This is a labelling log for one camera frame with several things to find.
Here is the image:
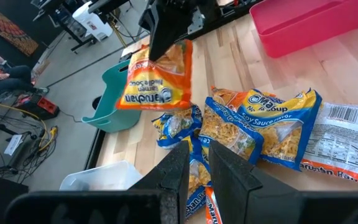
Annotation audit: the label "teal plastic bin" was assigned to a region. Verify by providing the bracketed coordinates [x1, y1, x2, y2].
[81, 58, 143, 134]

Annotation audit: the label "orange Maruchan ramen pack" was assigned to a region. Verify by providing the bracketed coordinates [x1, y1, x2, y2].
[204, 185, 224, 224]
[211, 86, 249, 112]
[299, 101, 358, 191]
[116, 39, 194, 111]

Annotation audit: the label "orange patterned tapestry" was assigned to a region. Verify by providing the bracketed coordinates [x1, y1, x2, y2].
[0, 0, 39, 57]

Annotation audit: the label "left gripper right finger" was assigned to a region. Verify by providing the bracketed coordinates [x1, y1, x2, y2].
[208, 139, 298, 224]

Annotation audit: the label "blue Maruchan ramen pack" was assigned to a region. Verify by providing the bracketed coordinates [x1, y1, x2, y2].
[198, 96, 265, 166]
[183, 135, 213, 220]
[152, 105, 203, 149]
[237, 88, 323, 172]

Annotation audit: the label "person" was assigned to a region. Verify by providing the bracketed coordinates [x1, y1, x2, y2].
[0, 48, 50, 98]

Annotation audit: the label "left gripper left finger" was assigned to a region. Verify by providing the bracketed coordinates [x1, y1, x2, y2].
[129, 139, 191, 224]

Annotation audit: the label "reddish pink plastic bin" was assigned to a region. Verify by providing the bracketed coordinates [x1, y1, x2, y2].
[249, 0, 358, 59]

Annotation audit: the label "yellow extension cable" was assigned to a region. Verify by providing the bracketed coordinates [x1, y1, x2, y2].
[0, 98, 59, 152]

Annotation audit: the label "black metal desk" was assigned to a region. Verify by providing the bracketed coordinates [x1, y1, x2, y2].
[31, 0, 98, 53]

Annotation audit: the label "orange snack bag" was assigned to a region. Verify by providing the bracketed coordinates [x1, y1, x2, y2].
[58, 160, 144, 192]

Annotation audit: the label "white lidded trash bin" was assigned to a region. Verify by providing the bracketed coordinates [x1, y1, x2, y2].
[71, 1, 114, 42]

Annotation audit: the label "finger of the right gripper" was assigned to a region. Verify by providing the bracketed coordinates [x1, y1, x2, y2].
[138, 8, 154, 32]
[149, 8, 186, 62]

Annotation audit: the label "red and black toolbox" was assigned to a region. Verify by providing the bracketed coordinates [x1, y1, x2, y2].
[17, 94, 60, 121]

